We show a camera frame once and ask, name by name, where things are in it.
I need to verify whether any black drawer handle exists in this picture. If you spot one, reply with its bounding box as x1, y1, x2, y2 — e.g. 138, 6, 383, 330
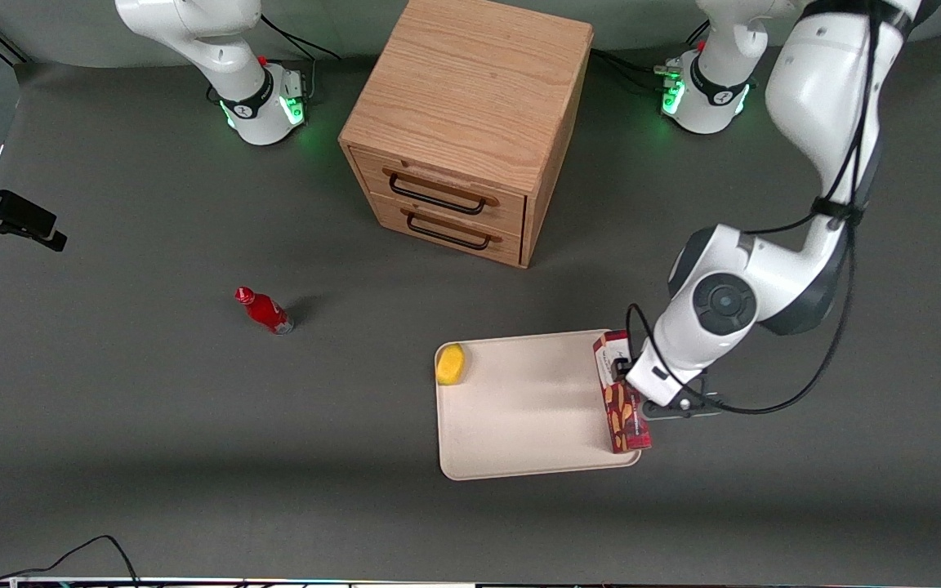
382, 167, 500, 216
401, 208, 502, 252

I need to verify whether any cream plastic tray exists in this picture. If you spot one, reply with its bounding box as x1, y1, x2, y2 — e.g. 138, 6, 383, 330
435, 329, 643, 481

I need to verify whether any red bottle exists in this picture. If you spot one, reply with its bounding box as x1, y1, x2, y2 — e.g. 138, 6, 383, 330
234, 286, 295, 336

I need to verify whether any wooden drawer cabinet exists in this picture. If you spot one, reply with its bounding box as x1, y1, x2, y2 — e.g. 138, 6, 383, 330
338, 0, 595, 270

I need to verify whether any black table cable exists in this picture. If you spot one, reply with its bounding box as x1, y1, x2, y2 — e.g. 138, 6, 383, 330
0, 535, 141, 588

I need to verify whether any black base cable bundle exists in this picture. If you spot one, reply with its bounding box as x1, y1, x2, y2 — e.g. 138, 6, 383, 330
261, 14, 342, 63
591, 23, 708, 82

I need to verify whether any wooden drawer front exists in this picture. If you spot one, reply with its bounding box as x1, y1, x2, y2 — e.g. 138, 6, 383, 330
350, 147, 528, 238
368, 192, 524, 267

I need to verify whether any yellow lemon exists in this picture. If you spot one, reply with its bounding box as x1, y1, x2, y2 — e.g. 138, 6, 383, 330
435, 343, 466, 386

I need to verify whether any red cookie box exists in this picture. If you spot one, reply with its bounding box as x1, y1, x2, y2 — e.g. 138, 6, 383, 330
592, 330, 653, 454

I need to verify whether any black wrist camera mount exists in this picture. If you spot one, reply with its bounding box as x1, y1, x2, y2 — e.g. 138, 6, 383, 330
640, 390, 725, 421

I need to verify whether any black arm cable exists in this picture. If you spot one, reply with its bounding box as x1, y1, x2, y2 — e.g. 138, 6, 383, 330
626, 0, 888, 416

